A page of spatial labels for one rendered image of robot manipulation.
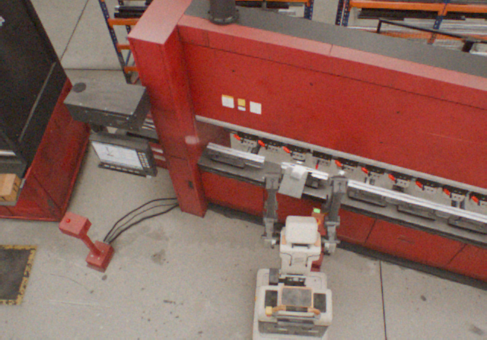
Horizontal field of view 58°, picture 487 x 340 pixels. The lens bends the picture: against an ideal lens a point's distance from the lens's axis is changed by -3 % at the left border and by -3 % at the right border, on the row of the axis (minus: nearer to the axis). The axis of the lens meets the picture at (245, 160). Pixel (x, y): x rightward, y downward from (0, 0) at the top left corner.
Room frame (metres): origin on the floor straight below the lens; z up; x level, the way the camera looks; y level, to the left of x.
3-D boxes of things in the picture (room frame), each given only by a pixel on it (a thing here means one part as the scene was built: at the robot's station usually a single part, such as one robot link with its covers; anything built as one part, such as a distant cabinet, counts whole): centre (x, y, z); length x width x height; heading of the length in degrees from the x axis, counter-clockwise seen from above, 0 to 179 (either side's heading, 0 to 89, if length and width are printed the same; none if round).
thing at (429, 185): (1.63, -1.34, 1.26); 0.15 x 0.09 x 0.17; 69
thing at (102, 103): (2.01, 0.90, 1.53); 0.51 x 0.25 x 0.85; 74
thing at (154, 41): (2.49, 0.41, 1.15); 0.85 x 0.25 x 2.30; 159
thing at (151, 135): (2.19, 0.88, 1.18); 0.40 x 0.24 x 0.07; 69
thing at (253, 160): (2.18, 0.08, 0.92); 0.50 x 0.06 x 0.10; 69
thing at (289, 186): (1.84, -0.38, 1.00); 0.26 x 0.18 x 0.01; 159
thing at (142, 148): (1.91, 0.88, 1.42); 0.45 x 0.12 x 0.36; 74
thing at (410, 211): (1.56, -1.35, 0.89); 0.30 x 0.05 x 0.03; 69
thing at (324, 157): (1.91, -0.60, 1.26); 0.15 x 0.09 x 0.17; 69
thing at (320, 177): (1.96, -0.48, 0.92); 0.39 x 0.06 x 0.10; 69
